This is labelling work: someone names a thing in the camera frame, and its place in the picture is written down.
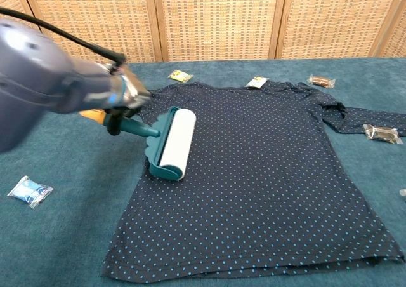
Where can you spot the woven bamboo folding screen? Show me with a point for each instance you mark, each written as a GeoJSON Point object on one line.
{"type": "Point", "coordinates": [215, 20]}

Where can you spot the black candy packet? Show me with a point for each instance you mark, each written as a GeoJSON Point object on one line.
{"type": "Point", "coordinates": [380, 134]}

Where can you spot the blue white candy packet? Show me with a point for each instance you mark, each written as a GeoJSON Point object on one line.
{"type": "Point", "coordinates": [30, 191]}

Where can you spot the brown candy packet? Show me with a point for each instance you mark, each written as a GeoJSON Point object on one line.
{"type": "Point", "coordinates": [321, 80]}

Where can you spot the yellow orange candy packet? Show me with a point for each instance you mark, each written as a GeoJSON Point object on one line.
{"type": "Point", "coordinates": [180, 76]}

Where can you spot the teal white lint roller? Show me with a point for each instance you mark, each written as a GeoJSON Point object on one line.
{"type": "Point", "coordinates": [177, 144]}

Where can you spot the white orange candy packet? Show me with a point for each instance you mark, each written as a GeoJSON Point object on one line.
{"type": "Point", "coordinates": [257, 82]}

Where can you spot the dark blue polka dot shirt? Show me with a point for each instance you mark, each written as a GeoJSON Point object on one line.
{"type": "Point", "coordinates": [260, 179]}

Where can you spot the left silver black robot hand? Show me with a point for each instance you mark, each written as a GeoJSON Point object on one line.
{"type": "Point", "coordinates": [131, 90]}

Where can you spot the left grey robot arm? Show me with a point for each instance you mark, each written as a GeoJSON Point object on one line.
{"type": "Point", "coordinates": [31, 87]}

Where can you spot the teal plush table cloth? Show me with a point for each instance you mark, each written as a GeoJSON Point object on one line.
{"type": "Point", "coordinates": [63, 236]}

